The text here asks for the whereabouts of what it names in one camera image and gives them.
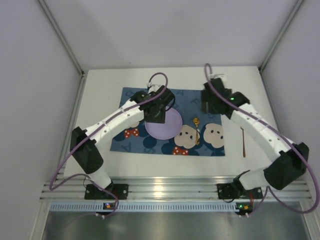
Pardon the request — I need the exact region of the purple plastic plate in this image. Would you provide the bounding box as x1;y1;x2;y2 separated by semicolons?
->
144;108;183;140

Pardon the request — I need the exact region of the gold ornate spoon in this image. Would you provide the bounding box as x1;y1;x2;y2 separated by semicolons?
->
193;117;200;145

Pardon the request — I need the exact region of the blue cartoon mouse placemat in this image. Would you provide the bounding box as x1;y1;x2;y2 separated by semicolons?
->
110;89;225;157

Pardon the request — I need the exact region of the copper fork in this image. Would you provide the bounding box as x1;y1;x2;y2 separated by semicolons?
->
240;127;246;158

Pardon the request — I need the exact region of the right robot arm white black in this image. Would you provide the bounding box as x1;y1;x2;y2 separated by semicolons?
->
201;75;309;191

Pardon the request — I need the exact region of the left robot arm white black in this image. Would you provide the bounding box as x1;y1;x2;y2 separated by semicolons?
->
70;85;176;189

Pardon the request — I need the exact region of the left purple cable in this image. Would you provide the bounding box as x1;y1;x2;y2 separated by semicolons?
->
48;72;169;218

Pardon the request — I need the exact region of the purple cable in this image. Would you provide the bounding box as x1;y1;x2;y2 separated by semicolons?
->
48;72;169;218
204;62;320;218

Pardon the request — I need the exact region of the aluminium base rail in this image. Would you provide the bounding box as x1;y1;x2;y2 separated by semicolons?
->
39;176;312;201

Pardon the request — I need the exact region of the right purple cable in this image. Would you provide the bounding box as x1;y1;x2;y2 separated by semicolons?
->
204;62;320;218

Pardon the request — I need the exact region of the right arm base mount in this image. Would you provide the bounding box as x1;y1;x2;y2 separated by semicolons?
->
216;176;263;203

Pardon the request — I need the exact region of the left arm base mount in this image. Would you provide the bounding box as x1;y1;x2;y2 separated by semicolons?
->
84;182;129;200

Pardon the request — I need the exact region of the perforated cable duct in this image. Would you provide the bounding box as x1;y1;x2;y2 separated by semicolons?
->
50;201;252;213

